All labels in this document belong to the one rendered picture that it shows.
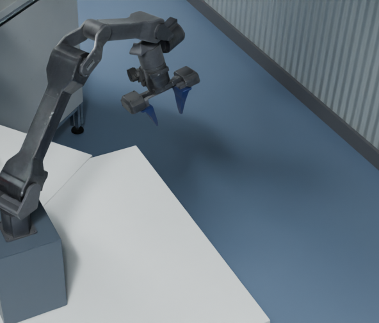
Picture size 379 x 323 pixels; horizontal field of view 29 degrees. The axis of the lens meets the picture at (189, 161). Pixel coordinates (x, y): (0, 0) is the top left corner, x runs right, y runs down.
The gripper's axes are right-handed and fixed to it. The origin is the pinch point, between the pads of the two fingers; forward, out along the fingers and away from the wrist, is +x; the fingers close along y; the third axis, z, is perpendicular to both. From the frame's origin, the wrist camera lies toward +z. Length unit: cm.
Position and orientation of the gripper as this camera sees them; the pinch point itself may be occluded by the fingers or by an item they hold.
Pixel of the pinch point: (165, 107)
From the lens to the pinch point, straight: 178.6
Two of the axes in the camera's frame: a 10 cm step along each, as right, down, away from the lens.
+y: -8.5, 4.4, -2.8
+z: -4.7, -4.2, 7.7
